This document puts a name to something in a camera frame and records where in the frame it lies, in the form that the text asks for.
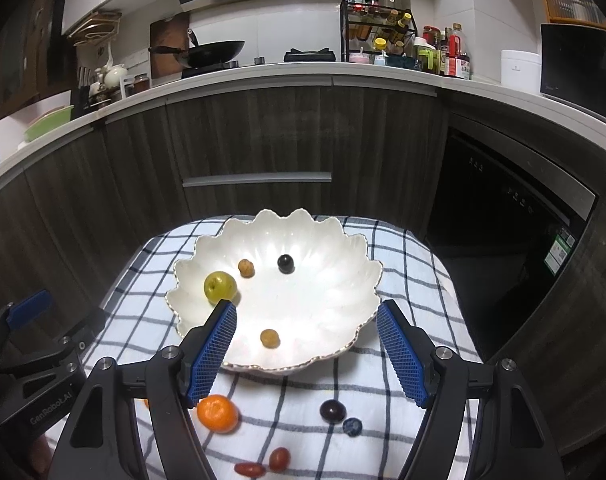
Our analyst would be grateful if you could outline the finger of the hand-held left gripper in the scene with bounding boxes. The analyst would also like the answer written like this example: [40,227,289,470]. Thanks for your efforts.
[0,306,108,378]
[0,289,52,361]

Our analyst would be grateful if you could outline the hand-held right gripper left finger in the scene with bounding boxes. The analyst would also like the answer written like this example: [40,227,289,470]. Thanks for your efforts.
[55,299,239,480]

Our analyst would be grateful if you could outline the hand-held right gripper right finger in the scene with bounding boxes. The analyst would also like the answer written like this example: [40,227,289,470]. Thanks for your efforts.
[375,299,566,480]

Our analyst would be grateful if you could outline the green round plum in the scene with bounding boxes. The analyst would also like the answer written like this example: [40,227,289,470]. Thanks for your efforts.
[203,271,237,305]

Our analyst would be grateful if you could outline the white scalloped ceramic bowl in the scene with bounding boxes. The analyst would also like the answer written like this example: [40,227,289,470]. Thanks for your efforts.
[165,208,384,376]

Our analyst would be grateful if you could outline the person's left forearm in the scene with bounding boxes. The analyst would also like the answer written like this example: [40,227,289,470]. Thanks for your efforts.
[30,432,58,480]

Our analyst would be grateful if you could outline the white checked cloth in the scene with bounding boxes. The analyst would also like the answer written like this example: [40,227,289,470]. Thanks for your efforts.
[48,214,484,480]

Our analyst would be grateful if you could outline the black built-in dishwasher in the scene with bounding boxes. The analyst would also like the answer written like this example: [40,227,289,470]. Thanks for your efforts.
[423,127,598,361]

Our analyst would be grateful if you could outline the green plastic basin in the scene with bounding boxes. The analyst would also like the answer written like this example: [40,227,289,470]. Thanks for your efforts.
[24,105,74,142]

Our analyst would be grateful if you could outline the dark wood-grain kitchen cabinets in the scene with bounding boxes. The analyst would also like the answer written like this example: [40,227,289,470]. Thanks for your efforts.
[0,77,606,456]

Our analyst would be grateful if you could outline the white teapot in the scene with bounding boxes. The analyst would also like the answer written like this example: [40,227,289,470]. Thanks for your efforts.
[103,62,128,88]

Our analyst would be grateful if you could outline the black wok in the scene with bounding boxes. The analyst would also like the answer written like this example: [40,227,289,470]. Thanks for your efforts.
[148,29,246,68]

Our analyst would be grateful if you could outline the brown wooden cutting board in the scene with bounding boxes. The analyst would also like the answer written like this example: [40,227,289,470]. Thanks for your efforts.
[149,12,191,79]

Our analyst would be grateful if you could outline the white round canister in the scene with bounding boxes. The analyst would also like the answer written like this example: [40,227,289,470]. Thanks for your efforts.
[500,50,541,95]

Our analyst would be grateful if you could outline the black gas stove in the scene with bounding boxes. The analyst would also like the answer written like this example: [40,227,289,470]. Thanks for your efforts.
[182,47,336,79]

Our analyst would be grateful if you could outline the black microwave oven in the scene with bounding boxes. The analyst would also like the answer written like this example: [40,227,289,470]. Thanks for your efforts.
[540,22,606,128]

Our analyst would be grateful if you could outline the silver drawer handle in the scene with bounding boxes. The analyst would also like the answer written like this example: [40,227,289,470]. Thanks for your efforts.
[182,171,333,189]

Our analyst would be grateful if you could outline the dark wooden frame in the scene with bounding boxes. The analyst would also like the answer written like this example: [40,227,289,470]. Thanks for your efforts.
[0,0,74,123]

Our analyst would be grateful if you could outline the golden wall rack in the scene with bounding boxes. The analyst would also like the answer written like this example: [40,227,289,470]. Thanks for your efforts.
[65,10,122,47]

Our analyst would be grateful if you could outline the black wire spice rack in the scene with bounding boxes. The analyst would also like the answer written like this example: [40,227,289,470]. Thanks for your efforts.
[339,0,416,63]

